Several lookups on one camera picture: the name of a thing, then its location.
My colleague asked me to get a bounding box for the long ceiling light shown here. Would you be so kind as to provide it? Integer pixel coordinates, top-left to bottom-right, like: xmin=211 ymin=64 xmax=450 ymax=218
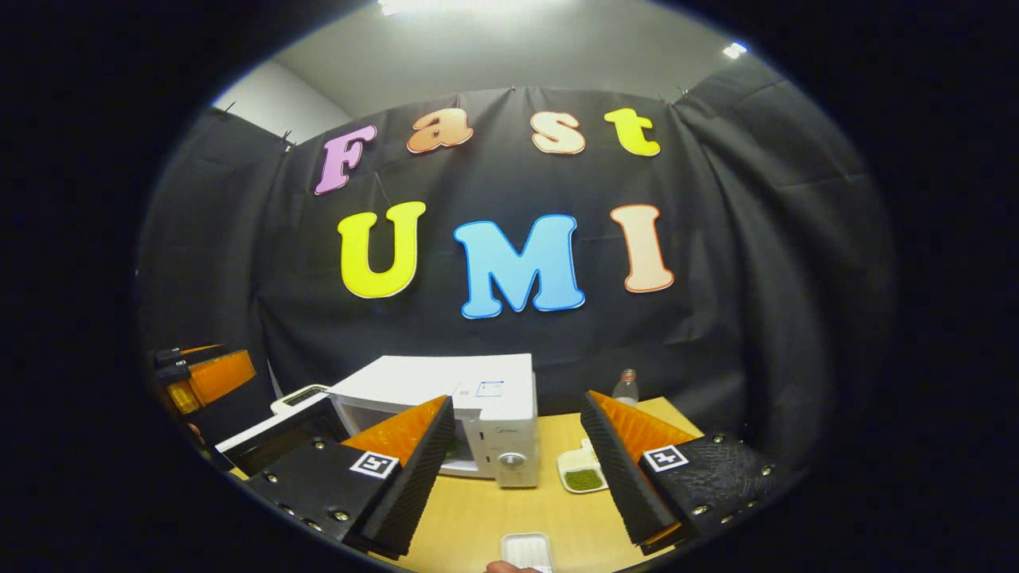
xmin=378 ymin=0 xmax=494 ymax=17

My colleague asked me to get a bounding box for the white power strip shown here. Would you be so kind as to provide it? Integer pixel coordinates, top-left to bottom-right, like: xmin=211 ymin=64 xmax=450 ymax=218
xmin=271 ymin=384 xmax=331 ymax=416

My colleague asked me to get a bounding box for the black backdrop cloth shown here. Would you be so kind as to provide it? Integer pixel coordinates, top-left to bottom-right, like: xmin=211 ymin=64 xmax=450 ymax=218
xmin=135 ymin=60 xmax=896 ymax=478

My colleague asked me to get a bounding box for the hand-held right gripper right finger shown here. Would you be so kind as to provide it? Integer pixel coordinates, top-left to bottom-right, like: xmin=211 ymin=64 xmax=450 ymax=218
xmin=580 ymin=390 xmax=779 ymax=555

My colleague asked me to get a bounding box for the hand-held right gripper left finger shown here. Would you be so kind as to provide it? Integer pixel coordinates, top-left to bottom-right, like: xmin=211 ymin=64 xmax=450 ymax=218
xmin=245 ymin=395 xmax=457 ymax=559

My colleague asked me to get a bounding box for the white microwave oven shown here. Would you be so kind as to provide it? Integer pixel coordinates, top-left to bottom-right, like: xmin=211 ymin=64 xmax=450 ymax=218
xmin=215 ymin=353 xmax=541 ymax=489

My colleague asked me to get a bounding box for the white divided dish with beans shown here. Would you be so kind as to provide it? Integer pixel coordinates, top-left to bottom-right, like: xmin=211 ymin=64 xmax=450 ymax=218
xmin=556 ymin=438 xmax=610 ymax=494

